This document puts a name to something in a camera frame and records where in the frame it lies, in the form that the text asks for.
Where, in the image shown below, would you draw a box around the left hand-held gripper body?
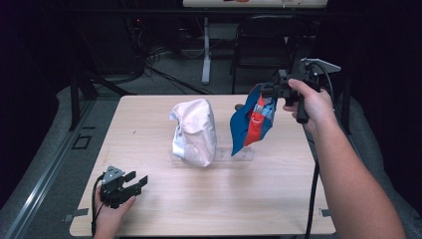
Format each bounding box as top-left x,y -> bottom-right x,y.
99,165 -> 134,210

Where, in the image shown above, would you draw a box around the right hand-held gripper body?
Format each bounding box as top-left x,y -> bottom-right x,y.
276,57 -> 342,125

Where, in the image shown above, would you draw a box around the blue cap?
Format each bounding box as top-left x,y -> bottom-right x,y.
229,83 -> 279,157

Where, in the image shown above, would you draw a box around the clear acrylic hat rack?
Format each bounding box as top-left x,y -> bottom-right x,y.
170,144 -> 256,164

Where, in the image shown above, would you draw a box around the white cap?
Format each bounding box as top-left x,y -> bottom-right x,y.
167,98 -> 219,168

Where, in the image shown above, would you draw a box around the person's left hand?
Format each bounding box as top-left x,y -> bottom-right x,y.
94,188 -> 137,234

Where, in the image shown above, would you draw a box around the person's right hand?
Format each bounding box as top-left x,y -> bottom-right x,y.
282,78 -> 336,134

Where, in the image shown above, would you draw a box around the black folding chair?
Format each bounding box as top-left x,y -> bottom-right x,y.
230,14 -> 309,96

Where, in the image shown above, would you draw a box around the black tape square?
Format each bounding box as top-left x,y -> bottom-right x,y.
71,132 -> 94,150

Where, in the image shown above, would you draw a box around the white desk leg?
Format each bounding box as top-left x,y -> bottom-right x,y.
201,17 -> 213,86

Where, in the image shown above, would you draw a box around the dark equipment cabinet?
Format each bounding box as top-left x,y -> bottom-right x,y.
82,12 -> 144,77

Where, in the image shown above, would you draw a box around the left hand-held gripper cable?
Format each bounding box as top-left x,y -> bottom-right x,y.
91,174 -> 106,238

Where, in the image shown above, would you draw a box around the hand-held gripper cable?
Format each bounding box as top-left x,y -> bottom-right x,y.
91,174 -> 106,238
304,61 -> 334,239

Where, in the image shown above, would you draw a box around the black floor cables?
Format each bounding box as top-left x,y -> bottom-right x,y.
143,45 -> 214,96

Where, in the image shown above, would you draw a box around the right hand-held gripper cable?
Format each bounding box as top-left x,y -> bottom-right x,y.
304,61 -> 334,239

